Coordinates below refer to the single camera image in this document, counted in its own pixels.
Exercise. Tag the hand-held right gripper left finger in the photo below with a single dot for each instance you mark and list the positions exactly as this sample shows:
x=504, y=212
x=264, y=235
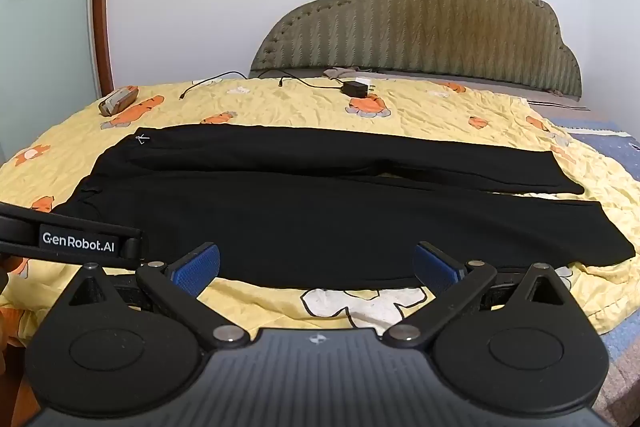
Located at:
x=197, y=268

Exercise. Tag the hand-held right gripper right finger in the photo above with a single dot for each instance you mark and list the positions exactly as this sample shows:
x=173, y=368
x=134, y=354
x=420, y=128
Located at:
x=436, y=268

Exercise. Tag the black pants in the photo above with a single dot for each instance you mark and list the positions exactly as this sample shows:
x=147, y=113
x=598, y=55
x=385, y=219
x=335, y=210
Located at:
x=310, y=212

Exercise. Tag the brown case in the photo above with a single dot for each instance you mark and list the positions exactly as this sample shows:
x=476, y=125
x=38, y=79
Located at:
x=118, y=102

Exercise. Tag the yellow cartoon printed bedsheet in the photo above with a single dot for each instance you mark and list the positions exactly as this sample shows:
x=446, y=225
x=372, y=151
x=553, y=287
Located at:
x=300, y=107

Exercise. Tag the black charger adapter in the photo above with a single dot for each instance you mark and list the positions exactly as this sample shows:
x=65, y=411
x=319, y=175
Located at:
x=354, y=89

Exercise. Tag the brown crumpled cloth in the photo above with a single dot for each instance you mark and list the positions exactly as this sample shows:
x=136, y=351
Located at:
x=342, y=72

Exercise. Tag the olive padded headboard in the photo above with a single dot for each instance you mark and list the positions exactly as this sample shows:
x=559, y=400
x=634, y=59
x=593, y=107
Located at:
x=430, y=22

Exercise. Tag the floral glass door wooden frame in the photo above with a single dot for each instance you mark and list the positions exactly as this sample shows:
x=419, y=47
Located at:
x=40, y=32

